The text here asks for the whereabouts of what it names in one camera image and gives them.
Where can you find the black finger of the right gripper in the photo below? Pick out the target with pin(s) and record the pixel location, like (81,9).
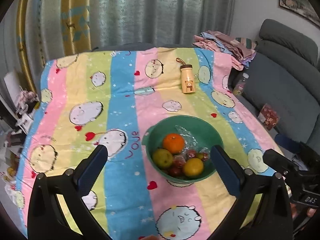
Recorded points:
(281,165)

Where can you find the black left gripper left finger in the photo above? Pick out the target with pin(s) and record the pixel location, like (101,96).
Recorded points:
(56,209)

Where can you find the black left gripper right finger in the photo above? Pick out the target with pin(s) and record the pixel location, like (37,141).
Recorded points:
(261,209)

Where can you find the small green fruit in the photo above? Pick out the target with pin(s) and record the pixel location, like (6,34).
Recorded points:
(200,156)

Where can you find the red tomato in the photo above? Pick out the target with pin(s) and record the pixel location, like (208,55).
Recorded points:
(175,171)

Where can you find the plastic red fruit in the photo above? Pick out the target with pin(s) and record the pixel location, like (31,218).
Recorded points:
(179,161)

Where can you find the large orange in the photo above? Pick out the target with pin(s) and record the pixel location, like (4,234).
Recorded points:
(174,143)

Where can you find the red patterned packet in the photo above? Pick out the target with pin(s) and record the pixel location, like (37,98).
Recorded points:
(268,117)

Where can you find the yellow lemon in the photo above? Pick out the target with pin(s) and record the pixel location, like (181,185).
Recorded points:
(193,167)

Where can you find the green plastic bowl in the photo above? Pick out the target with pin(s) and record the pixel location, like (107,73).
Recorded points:
(198,134)

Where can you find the clear drink bottle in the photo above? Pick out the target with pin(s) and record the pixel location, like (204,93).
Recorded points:
(239,87)

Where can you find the grey sofa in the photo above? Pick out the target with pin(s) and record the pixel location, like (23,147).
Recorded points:
(284,75)

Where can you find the colourful striped cartoon cloth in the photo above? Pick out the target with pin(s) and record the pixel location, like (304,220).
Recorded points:
(112,98)

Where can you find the cluttered side shelf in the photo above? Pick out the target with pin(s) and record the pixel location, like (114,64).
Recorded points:
(25,104)

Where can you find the yellow green pear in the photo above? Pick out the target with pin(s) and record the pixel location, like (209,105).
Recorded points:
(162,158)

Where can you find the pile of folded clothes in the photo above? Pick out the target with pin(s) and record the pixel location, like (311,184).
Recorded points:
(241,49)

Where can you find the yellow cartoon bottle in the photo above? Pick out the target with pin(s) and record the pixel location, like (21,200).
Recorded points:
(187,77)

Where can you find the framed landscape picture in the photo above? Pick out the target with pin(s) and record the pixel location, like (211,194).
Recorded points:
(302,8)

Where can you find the yellow patterned curtain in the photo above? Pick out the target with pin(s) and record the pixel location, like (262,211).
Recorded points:
(49,29)

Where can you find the grey green curtain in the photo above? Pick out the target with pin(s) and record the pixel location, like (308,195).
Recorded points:
(158,22)

